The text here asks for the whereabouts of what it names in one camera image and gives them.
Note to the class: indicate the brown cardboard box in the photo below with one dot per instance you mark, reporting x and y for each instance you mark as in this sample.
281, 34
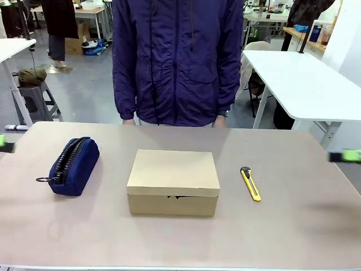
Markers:
172, 172

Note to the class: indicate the cardboard box on floor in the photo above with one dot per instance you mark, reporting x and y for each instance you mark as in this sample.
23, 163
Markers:
74, 42

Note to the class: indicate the person's right hand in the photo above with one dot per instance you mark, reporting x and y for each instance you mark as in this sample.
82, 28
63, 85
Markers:
128, 122

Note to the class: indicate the person's left hand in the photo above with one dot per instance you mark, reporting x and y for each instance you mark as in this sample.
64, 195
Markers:
219, 122

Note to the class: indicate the grey step stool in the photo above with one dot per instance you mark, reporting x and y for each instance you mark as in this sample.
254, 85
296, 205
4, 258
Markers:
34, 96

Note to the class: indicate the olive green bag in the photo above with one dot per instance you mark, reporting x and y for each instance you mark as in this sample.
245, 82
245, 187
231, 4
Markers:
29, 76

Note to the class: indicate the blue zipper pencil case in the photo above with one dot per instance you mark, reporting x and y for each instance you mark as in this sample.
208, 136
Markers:
81, 166

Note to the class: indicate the large white table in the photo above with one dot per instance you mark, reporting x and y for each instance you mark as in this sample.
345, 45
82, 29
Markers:
299, 84

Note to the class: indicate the small white standing desk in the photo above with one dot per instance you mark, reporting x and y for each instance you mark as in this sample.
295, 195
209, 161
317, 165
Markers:
11, 48

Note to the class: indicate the yellow utility knife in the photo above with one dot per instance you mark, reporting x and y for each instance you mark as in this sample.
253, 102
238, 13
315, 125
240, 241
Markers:
250, 183

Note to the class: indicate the red drink jar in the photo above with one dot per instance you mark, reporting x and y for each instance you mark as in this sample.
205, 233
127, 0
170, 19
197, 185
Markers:
326, 35

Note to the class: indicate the dark blue bottle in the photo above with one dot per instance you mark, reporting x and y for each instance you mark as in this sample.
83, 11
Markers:
316, 32

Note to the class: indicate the black vertical pole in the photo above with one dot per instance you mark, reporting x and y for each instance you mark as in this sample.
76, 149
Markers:
24, 19

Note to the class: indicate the wooden side bench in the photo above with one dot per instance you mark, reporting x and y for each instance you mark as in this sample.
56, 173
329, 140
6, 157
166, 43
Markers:
293, 35

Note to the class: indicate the blue plastic bag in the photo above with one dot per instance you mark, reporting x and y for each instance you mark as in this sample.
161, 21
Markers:
94, 49

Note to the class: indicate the thin black stand pole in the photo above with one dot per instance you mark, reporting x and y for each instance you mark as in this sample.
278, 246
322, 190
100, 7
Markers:
302, 28

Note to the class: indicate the blue cloth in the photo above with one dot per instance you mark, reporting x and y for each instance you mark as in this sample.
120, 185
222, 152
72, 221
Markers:
301, 28

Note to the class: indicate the bystander in black coat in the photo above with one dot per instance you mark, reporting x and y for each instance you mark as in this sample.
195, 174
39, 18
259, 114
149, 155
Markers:
60, 19

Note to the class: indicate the beige office chair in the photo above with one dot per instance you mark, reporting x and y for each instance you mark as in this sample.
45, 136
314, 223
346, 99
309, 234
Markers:
259, 45

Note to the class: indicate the bystander in dark clothes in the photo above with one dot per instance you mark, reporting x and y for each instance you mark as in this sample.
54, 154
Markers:
307, 11

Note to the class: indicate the wooden top work table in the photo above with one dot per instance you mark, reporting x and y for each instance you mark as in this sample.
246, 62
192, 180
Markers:
87, 12

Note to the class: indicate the person in purple jacket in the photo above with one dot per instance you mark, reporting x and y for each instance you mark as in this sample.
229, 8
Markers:
177, 56

